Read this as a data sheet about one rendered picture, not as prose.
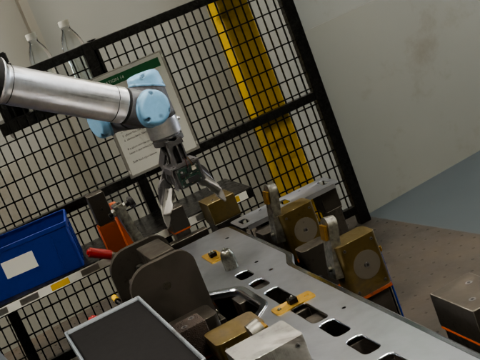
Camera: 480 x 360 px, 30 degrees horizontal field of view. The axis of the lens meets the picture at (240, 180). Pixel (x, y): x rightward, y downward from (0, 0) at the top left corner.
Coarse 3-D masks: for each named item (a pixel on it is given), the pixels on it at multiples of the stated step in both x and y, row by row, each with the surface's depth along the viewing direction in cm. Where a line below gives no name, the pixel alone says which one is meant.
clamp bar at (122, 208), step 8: (128, 200) 202; (112, 208) 202; (120, 208) 201; (112, 216) 202; (120, 216) 201; (128, 216) 201; (128, 224) 202; (128, 232) 203; (136, 232) 203; (136, 240) 203
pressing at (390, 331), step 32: (256, 256) 201; (288, 256) 194; (224, 288) 189; (288, 288) 176; (320, 288) 170; (288, 320) 162; (352, 320) 152; (384, 320) 148; (320, 352) 145; (352, 352) 141; (384, 352) 138; (416, 352) 134; (448, 352) 131
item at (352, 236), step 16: (352, 240) 175; (368, 240) 176; (352, 256) 175; (368, 256) 176; (352, 272) 175; (368, 272) 177; (384, 272) 178; (352, 288) 176; (368, 288) 177; (384, 288) 178; (384, 304) 179
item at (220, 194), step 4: (208, 176) 208; (204, 180) 206; (208, 180) 206; (212, 180) 208; (200, 184) 208; (204, 184) 208; (208, 184) 208; (212, 184) 206; (216, 184) 209; (208, 188) 209; (212, 188) 208; (216, 188) 207; (220, 188) 205; (216, 192) 209; (220, 192) 209; (220, 196) 209; (224, 196) 210; (224, 200) 210
